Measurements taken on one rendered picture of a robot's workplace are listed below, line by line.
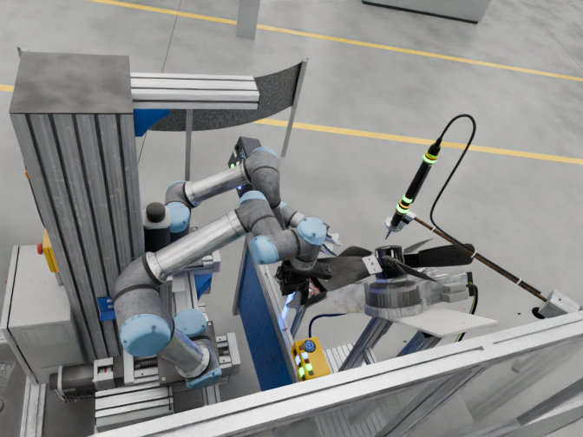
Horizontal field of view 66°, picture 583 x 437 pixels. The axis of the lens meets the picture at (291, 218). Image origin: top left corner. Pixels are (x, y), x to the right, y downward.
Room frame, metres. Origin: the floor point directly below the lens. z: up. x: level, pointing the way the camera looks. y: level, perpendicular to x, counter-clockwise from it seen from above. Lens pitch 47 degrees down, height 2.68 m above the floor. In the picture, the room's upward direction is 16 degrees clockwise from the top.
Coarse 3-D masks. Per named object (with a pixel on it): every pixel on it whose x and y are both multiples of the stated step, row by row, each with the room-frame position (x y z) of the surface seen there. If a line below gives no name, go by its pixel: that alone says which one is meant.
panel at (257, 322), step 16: (256, 272) 1.40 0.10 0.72; (256, 288) 1.36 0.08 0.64; (240, 304) 1.50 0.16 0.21; (256, 304) 1.32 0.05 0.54; (256, 320) 1.28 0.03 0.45; (256, 336) 1.24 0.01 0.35; (272, 336) 1.10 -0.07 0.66; (256, 352) 1.20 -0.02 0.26; (272, 352) 1.06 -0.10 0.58; (256, 368) 1.15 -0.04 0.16; (272, 368) 1.02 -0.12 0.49; (272, 384) 0.98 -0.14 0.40; (288, 384) 0.89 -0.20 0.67
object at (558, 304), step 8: (552, 296) 1.03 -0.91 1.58; (560, 296) 1.04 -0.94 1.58; (544, 304) 1.02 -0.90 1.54; (552, 304) 1.00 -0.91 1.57; (560, 304) 1.00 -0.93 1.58; (568, 304) 1.01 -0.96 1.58; (576, 304) 1.02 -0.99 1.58; (544, 312) 1.00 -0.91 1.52; (552, 312) 0.99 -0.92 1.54; (560, 312) 0.98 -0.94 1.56; (568, 312) 0.98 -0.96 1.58
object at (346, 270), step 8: (336, 264) 1.23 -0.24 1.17; (344, 264) 1.24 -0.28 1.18; (352, 264) 1.25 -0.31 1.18; (360, 264) 1.26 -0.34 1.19; (336, 272) 1.19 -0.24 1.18; (344, 272) 1.20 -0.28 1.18; (352, 272) 1.21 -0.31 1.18; (360, 272) 1.22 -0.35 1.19; (368, 272) 1.23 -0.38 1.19; (320, 280) 1.13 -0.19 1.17; (336, 280) 1.15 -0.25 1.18; (344, 280) 1.16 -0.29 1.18; (352, 280) 1.17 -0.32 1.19; (328, 288) 1.09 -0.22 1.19; (336, 288) 1.10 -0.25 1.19
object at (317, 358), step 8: (296, 344) 0.87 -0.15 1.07; (304, 344) 0.88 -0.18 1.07; (304, 352) 0.85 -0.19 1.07; (312, 352) 0.86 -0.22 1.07; (320, 352) 0.87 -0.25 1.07; (304, 360) 0.82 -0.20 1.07; (312, 360) 0.83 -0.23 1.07; (320, 360) 0.84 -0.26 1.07; (296, 368) 0.82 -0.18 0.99; (304, 368) 0.79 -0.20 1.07; (312, 368) 0.80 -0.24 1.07; (320, 368) 0.81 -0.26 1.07; (328, 368) 0.82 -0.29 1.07; (312, 376) 0.76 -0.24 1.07; (320, 376) 0.78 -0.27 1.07
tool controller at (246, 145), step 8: (240, 136) 1.79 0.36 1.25; (240, 144) 1.75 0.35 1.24; (248, 144) 1.76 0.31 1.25; (256, 144) 1.79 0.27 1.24; (240, 152) 1.72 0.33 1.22; (248, 152) 1.70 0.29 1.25; (232, 160) 1.75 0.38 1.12; (240, 160) 1.69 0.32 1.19; (248, 184) 1.57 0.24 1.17; (240, 192) 1.56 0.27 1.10
